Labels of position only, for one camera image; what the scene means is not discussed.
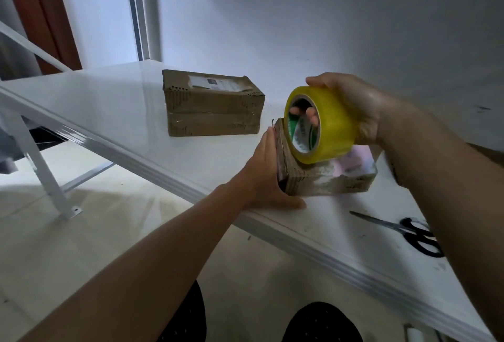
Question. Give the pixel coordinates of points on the person's left hand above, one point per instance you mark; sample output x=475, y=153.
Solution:
x=264, y=180

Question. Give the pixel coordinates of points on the long cardboard box white label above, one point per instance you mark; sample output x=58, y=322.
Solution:
x=212, y=105

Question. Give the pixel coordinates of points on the pink carton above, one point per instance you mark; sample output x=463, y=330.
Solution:
x=327, y=176

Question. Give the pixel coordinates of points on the person's left forearm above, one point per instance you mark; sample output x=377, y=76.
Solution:
x=134, y=283

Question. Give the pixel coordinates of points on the red-brown door frame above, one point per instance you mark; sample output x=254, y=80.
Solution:
x=39, y=15

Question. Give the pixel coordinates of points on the white metal shelf rack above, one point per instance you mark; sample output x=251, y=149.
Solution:
x=94, y=101

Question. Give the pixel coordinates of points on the yellow tape roll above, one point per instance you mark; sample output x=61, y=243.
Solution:
x=335, y=121

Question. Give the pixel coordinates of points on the person's black trousers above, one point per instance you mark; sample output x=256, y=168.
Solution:
x=315, y=322

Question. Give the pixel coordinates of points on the white tube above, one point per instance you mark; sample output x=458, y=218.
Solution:
x=415, y=333

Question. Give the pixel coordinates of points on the person's right forearm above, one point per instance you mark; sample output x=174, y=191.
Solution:
x=457, y=196

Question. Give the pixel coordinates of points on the perforated white metal rack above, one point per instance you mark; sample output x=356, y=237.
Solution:
x=31, y=149

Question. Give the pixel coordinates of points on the person's right hand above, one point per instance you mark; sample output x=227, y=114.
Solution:
x=362, y=105

